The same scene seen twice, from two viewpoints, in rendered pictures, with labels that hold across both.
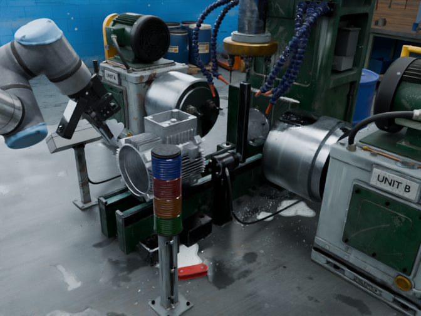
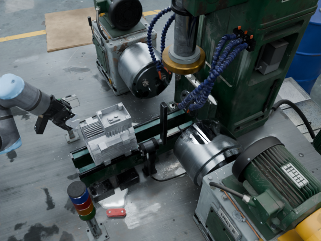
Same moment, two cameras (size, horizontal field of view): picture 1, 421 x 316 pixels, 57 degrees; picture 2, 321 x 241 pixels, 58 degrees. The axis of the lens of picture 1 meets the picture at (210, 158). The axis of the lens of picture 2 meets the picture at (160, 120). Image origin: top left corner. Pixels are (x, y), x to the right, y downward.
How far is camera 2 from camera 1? 69 cm
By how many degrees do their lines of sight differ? 26
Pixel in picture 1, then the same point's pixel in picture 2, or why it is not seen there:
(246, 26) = (177, 49)
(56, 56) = (20, 102)
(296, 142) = (191, 154)
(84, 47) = not seen: outside the picture
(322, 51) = (241, 69)
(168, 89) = (130, 65)
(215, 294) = (124, 232)
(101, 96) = (60, 109)
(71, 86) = (35, 113)
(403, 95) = (249, 173)
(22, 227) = (32, 152)
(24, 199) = not seen: hidden behind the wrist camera
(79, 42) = not seen: outside the picture
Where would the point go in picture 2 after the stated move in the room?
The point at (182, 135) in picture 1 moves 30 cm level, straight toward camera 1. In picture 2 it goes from (119, 128) to (96, 193)
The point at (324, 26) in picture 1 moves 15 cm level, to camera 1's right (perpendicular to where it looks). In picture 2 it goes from (245, 52) to (286, 59)
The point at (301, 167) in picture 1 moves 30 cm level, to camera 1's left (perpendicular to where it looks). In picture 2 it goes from (190, 171) to (119, 154)
